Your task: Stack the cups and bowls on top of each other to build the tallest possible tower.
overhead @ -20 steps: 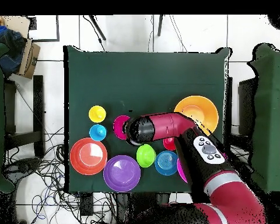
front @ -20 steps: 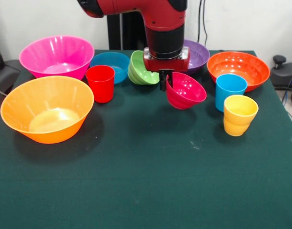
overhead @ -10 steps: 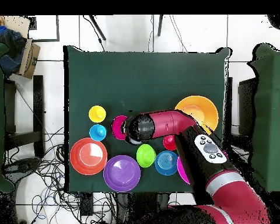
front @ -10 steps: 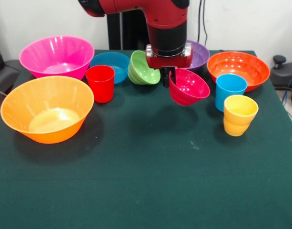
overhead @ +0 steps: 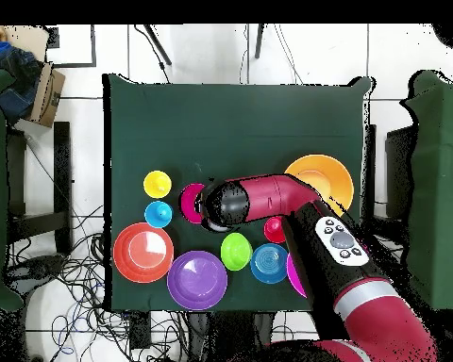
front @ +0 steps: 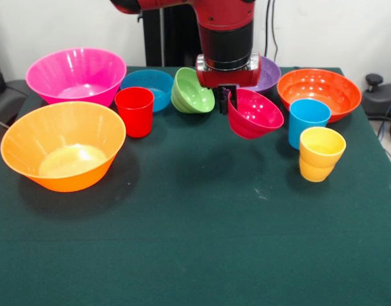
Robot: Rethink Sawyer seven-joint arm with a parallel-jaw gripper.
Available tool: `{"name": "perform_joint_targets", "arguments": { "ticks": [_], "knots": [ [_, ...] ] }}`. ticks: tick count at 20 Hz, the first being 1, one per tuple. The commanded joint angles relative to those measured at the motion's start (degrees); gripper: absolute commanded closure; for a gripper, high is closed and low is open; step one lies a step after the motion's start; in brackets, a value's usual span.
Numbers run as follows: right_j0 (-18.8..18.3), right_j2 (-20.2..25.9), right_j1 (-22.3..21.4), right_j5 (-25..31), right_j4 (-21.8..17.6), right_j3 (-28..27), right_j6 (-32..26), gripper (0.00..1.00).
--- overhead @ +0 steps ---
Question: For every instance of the small crimson bowl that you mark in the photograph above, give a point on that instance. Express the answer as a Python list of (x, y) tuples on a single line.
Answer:
[(188, 201)]

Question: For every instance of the green bowl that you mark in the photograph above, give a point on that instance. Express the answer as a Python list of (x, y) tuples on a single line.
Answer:
[(236, 251)]

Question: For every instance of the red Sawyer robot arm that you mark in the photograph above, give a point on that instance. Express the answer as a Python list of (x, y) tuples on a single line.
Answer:
[(271, 196)]

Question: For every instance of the red cup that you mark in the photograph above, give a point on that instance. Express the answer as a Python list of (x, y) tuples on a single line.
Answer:
[(273, 230)]

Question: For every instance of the dark green tablecloth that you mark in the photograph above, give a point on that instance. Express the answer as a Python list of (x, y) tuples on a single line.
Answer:
[(230, 132)]

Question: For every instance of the blue cup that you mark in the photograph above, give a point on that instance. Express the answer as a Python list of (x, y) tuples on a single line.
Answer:
[(158, 214)]

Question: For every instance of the yellow cup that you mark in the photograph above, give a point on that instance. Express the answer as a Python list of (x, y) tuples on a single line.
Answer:
[(157, 184)]

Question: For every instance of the blue bowl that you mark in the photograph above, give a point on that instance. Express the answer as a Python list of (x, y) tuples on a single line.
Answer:
[(268, 263)]

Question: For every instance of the purple bowl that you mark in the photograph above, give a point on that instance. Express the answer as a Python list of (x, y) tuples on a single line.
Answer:
[(196, 283)]

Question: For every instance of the red-orange bowl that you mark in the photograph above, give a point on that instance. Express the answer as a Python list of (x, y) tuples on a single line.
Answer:
[(143, 252)]

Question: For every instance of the large pink bowl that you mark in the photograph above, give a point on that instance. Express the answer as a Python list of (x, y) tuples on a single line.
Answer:
[(295, 277)]

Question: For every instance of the large orange bowl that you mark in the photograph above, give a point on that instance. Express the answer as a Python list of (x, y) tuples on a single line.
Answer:
[(332, 177)]

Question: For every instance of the black tripod leg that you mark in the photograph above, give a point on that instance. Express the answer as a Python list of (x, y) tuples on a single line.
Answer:
[(156, 43), (259, 40)]

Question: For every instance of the brown cardboard box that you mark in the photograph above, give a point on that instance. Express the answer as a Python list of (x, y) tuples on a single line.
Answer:
[(47, 94)]

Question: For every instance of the blue fabric bundle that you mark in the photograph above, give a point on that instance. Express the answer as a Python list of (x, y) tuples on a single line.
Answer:
[(15, 75)]

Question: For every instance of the black stool frame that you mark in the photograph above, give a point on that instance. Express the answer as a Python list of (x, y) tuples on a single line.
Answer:
[(62, 181)]

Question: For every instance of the black pedestal foot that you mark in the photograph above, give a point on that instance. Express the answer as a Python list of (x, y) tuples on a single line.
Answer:
[(37, 267)]

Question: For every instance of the white panel black frame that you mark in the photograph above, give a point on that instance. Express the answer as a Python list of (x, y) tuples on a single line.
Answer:
[(70, 45)]

